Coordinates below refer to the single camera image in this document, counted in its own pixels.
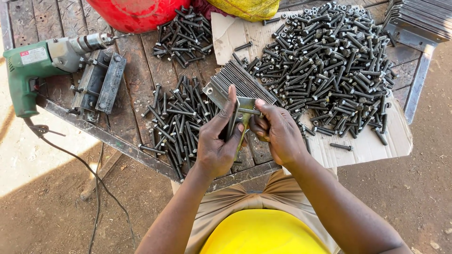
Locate steel drilling jig block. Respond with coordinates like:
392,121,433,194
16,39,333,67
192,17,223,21
67,49,128,123

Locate dark steel bolt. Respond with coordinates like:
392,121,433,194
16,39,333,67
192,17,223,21
238,107,265,118

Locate yellow woven sack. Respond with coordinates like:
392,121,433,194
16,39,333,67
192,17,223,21
206,0,281,22

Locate green electric drill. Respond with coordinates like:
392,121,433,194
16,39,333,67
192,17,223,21
3,32,135,119

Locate bent metal bracket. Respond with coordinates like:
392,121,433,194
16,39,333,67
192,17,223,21
226,97,257,161

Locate black drill cable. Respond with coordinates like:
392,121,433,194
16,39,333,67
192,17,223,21
23,116,137,254

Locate stack of flat metal brackets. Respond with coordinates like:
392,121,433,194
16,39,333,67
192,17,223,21
203,60,278,111

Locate maroon cloth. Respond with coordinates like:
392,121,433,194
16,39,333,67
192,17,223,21
191,0,235,20

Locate yellow hard hat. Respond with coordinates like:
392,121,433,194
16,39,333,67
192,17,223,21
199,209,332,254

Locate person's left hand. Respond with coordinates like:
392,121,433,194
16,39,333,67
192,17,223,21
195,85,245,179

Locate small heap of dark bolts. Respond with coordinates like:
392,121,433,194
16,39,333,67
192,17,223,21
152,5,214,69

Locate stack of angled metal plates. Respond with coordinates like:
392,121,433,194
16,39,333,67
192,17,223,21
383,0,452,53

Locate heap of plain dark bolts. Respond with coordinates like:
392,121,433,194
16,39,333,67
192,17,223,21
138,73,244,183

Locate torn cardboard sheet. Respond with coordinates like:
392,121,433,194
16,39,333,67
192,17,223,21
211,5,414,169

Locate large heap of bolts with nuts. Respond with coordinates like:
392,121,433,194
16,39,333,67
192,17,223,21
232,1,398,147

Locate red gas cylinder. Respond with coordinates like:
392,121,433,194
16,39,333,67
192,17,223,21
86,0,191,34

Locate person's right hand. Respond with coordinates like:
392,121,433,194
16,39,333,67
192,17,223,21
249,99,309,167

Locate khaki trousers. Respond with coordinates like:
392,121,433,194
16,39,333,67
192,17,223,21
171,167,341,254

